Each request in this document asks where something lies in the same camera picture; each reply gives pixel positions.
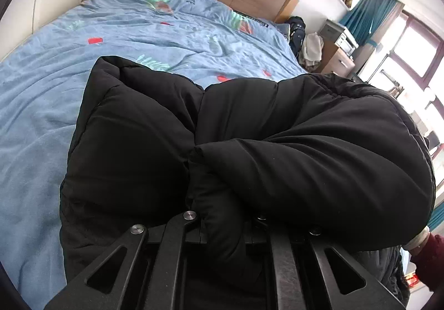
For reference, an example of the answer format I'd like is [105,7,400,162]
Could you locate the blue printed blanket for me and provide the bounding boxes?
[0,0,309,300]

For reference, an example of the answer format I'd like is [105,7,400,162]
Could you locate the wooden dresser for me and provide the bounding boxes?
[314,41,356,78]

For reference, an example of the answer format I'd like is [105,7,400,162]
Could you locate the large window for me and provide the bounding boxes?
[361,0,444,123]

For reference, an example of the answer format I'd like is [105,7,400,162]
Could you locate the long teal curtain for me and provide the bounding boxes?
[339,0,405,47]

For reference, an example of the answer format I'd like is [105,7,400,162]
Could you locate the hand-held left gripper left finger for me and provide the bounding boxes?
[45,211,203,310]

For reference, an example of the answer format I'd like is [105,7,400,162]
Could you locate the pile of beige clothes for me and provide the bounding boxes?
[300,32,325,68]

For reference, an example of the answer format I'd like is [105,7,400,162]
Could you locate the dark backpack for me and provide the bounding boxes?
[285,16,306,57]

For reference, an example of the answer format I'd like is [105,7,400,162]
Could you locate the black puffer jacket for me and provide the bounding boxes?
[59,55,437,310]

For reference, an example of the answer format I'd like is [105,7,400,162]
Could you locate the white printer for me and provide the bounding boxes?
[318,18,359,55]

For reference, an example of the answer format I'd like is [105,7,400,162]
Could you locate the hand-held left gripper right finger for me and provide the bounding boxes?
[244,214,406,310]

